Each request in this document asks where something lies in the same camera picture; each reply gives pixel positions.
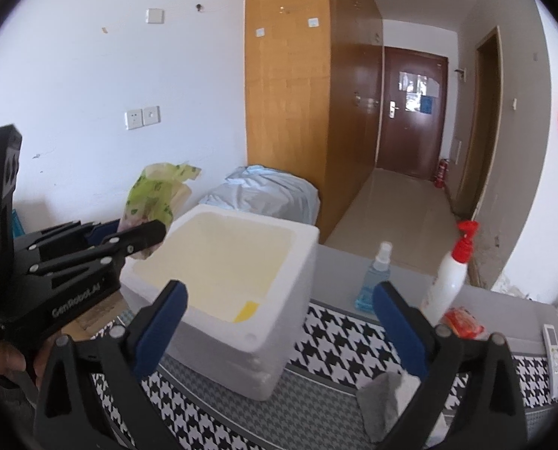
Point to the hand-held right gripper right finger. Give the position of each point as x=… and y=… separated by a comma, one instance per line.
x=401, y=330

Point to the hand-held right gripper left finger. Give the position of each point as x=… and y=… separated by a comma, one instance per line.
x=162, y=323

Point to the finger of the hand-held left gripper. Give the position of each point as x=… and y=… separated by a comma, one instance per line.
x=133, y=241
x=102, y=230

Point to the white foam tube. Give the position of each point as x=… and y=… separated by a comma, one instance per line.
x=410, y=393

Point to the grey sock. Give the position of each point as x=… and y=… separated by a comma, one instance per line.
x=377, y=408

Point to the person's left hand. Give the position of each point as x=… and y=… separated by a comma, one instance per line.
x=7, y=358

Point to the green plastic bag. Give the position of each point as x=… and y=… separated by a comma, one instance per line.
x=152, y=197

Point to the red snack packet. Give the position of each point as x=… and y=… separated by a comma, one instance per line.
x=462, y=321

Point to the blue spray bottle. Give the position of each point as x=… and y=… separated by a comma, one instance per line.
x=370, y=275

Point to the white red-pump lotion bottle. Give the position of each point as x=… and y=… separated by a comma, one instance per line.
x=447, y=276

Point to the houndstooth tablecloth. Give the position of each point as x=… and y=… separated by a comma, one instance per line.
x=316, y=384

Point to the white power socket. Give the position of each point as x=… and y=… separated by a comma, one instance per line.
x=133, y=119

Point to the light blue plastic bag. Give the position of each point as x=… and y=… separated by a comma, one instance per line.
x=269, y=192

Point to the red fire extinguisher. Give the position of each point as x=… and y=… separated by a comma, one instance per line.
x=442, y=173

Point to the dark brown door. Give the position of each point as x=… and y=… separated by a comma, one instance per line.
x=410, y=145

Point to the wooden wardrobe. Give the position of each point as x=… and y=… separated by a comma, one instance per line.
x=288, y=103

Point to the blue door notice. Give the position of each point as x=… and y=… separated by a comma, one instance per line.
x=426, y=104

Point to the white round-port wall plate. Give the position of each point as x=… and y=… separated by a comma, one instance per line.
x=151, y=115

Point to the white wall switch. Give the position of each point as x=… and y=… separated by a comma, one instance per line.
x=155, y=16

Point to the wooden side door frame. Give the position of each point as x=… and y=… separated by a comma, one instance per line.
x=489, y=103

